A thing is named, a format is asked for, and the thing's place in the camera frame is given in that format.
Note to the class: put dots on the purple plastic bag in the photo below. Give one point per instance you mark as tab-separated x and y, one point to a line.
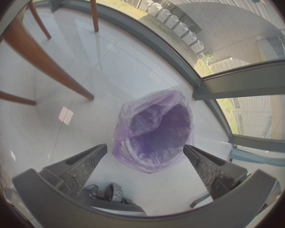
156	132

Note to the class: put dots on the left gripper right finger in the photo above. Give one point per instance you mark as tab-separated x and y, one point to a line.
211	172

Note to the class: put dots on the white trash bin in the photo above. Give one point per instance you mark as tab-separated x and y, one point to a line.
126	147

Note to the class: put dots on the white chair with wooden legs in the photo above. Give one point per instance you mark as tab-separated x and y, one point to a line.
38	53

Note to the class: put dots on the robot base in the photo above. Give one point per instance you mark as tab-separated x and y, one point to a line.
114	193

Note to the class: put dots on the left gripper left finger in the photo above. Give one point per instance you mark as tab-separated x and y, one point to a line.
85	165

